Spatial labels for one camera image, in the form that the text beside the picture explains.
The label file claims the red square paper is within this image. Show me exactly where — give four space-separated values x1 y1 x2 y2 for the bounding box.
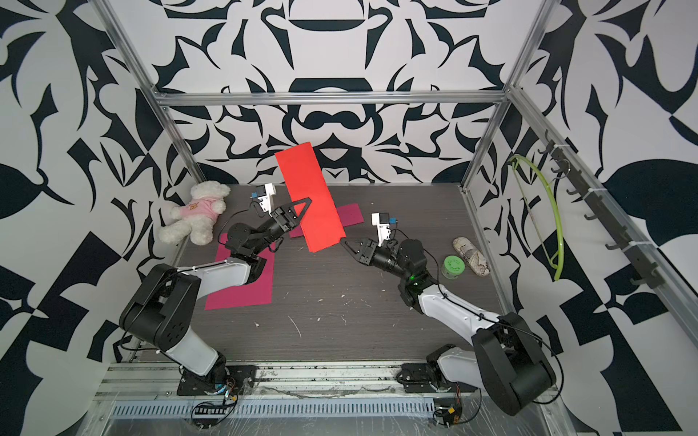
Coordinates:
274 143 345 254

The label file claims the magenta paper sheet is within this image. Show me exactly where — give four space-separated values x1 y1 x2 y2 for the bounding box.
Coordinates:
289 203 365 240
204 233 277 312

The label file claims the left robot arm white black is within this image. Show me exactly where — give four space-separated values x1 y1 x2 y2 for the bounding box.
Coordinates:
119 197 312 392

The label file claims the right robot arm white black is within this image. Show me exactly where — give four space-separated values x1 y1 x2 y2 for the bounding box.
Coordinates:
341 238 557 416

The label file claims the green round lid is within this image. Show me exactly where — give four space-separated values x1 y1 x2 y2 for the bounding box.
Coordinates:
441 255 466 280

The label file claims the white teddy bear pink shirt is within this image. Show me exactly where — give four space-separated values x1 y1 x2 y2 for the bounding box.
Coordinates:
158 181 230 246

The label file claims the white grey sneaker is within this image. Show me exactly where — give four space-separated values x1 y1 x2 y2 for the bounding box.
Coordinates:
452 237 491 277

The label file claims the right black connector board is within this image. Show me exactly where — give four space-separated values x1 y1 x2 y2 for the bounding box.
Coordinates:
433 403 463 428

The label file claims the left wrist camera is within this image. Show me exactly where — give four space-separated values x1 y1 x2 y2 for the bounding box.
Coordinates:
251 183 276 214

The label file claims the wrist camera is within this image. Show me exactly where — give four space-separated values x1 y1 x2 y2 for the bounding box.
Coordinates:
251 183 276 214
371 213 398 246

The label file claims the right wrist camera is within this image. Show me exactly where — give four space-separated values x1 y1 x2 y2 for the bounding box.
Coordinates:
371 213 398 246

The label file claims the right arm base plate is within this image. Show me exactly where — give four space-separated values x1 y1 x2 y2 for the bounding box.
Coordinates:
396 363 477 393

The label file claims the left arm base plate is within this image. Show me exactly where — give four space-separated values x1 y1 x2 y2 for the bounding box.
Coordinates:
176 364 258 397

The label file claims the black wall hook rack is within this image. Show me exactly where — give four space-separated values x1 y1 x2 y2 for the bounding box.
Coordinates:
540 130 669 289

